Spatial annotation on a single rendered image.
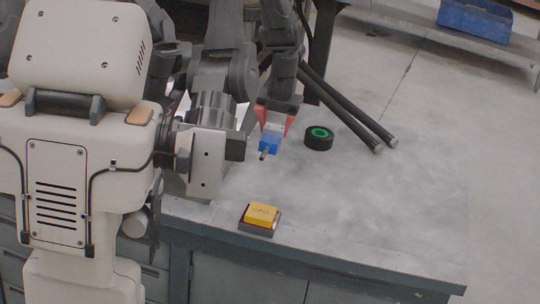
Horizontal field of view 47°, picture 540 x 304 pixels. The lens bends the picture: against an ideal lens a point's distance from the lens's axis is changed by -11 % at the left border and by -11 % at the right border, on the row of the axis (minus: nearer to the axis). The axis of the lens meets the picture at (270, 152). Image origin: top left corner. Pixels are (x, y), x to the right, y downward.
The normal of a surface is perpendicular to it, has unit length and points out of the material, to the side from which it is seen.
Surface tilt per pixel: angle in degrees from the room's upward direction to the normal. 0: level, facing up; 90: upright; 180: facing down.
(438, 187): 0
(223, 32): 63
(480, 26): 93
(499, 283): 0
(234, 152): 127
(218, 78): 41
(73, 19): 47
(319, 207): 0
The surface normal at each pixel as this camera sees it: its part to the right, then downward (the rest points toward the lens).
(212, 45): -0.27, 0.00
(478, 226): 0.13, -0.85
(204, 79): -0.24, -0.40
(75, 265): -0.02, 0.38
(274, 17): -0.17, 0.79
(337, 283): -0.23, 0.47
